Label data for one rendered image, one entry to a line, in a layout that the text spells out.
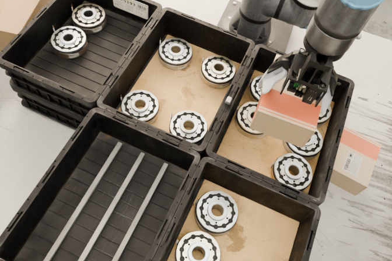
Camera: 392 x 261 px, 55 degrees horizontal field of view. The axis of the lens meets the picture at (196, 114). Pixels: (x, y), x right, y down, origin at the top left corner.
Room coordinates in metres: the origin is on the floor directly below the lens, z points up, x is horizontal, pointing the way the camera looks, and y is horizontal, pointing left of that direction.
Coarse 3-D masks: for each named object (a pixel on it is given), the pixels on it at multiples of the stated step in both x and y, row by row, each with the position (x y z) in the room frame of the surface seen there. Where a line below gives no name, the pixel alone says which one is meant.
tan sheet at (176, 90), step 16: (192, 48) 0.79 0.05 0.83; (160, 64) 0.70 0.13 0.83; (192, 64) 0.73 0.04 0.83; (144, 80) 0.63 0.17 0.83; (160, 80) 0.64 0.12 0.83; (176, 80) 0.66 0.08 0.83; (192, 80) 0.67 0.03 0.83; (160, 96) 0.59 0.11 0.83; (176, 96) 0.60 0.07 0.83; (192, 96) 0.61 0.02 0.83; (208, 96) 0.62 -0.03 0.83; (224, 96) 0.63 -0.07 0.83; (160, 112) 0.54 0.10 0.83; (176, 112) 0.55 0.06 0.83; (208, 112) 0.57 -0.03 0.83; (160, 128) 0.49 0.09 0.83; (208, 128) 0.52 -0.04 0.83
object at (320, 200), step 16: (256, 48) 0.75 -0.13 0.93; (272, 48) 0.76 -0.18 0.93; (240, 80) 0.62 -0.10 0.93; (352, 80) 0.70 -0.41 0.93; (224, 112) 0.51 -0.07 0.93; (208, 144) 0.41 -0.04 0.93; (336, 144) 0.48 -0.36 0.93; (224, 160) 0.38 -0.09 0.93; (256, 176) 0.36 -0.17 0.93; (320, 192) 0.35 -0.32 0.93
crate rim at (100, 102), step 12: (180, 12) 0.83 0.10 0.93; (156, 24) 0.77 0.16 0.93; (204, 24) 0.80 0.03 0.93; (144, 36) 0.71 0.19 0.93; (240, 36) 0.78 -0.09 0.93; (252, 48) 0.75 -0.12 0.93; (132, 60) 0.63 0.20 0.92; (120, 72) 0.58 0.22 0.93; (240, 72) 0.65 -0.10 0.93; (108, 84) 0.53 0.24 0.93; (108, 108) 0.46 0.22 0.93; (132, 120) 0.44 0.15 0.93; (216, 120) 0.49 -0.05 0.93; (156, 132) 0.42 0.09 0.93; (168, 132) 0.43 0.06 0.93; (192, 144) 0.41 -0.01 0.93; (204, 144) 0.41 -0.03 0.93
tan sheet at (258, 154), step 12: (228, 132) 0.51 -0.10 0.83; (324, 132) 0.57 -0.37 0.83; (228, 144) 0.48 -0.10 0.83; (240, 144) 0.48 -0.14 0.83; (252, 144) 0.49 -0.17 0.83; (264, 144) 0.50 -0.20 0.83; (276, 144) 0.51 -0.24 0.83; (228, 156) 0.44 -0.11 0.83; (240, 156) 0.45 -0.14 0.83; (252, 156) 0.46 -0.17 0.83; (264, 156) 0.46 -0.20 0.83; (276, 156) 0.47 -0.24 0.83; (252, 168) 0.42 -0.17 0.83; (264, 168) 0.43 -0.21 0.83; (312, 168) 0.45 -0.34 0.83
